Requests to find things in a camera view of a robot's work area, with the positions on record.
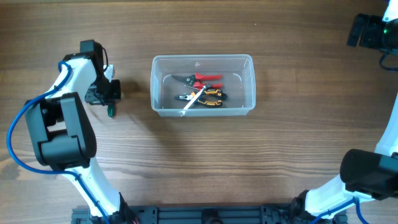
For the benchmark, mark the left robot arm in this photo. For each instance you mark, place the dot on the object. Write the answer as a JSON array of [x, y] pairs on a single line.
[[63, 138]]

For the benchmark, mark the small silver wrench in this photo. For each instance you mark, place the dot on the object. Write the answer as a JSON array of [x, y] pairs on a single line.
[[194, 99]]

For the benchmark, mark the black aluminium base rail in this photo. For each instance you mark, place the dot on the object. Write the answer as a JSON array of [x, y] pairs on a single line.
[[261, 214]]

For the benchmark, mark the red black screwdriver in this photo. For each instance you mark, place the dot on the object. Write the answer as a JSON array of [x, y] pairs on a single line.
[[191, 87]]

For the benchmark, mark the red handled cutting pliers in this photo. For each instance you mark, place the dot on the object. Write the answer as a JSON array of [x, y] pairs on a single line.
[[196, 80]]

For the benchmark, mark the clear plastic container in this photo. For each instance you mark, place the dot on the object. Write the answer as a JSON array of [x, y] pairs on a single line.
[[238, 82]]

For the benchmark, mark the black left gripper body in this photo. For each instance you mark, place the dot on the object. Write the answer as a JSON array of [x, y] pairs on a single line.
[[104, 93]]

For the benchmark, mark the green handled screwdriver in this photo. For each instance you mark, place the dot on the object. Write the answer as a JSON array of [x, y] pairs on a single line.
[[111, 110]]

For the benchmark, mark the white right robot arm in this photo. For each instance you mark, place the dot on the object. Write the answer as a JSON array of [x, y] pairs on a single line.
[[364, 176]]

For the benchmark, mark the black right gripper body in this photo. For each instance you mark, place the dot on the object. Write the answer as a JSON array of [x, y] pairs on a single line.
[[380, 34]]

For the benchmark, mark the orange black pliers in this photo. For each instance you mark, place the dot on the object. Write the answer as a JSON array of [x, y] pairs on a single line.
[[210, 98]]

